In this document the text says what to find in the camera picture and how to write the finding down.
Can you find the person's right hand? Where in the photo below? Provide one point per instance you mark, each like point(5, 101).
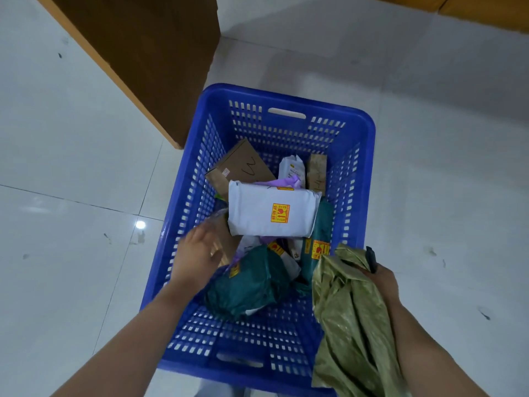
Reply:
point(382, 283)

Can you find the person's left hand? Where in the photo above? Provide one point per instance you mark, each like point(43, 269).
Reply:
point(194, 256)

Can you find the person's left fingers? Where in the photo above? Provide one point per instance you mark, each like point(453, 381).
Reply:
point(213, 239)

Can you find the olive green plastic bag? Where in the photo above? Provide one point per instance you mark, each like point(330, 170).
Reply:
point(351, 326)

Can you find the person's right forearm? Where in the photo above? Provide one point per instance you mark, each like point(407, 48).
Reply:
point(430, 355)

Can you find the person's left forearm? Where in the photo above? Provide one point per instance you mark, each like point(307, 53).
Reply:
point(124, 347)

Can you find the brown parcel clear wrap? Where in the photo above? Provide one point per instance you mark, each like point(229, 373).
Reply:
point(229, 243)

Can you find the crumpled dark green parcel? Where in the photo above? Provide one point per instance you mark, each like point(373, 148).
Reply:
point(248, 285)

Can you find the white mailer parcel yellow sticker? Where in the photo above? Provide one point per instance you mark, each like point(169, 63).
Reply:
point(264, 210)

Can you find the small white parcel yellow sticker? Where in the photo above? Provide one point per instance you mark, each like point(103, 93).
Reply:
point(289, 260)

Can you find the large brown cardboard box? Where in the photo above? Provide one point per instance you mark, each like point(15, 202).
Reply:
point(241, 165)

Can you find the purple plastic parcel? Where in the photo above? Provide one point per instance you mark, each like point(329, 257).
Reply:
point(285, 182)

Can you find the small white packet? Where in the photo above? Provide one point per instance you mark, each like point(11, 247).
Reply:
point(291, 167)

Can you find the dark green parcel yellow sticker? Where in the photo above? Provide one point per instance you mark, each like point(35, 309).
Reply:
point(320, 239)

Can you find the blue plastic basket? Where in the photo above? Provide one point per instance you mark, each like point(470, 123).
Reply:
point(264, 132)

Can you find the narrow brown cardboard box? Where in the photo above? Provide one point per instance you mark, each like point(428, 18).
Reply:
point(317, 171)

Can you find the brown wooden cabinet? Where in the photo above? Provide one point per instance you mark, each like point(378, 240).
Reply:
point(153, 57)

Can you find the wooden furniture edge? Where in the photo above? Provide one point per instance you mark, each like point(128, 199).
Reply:
point(475, 6)

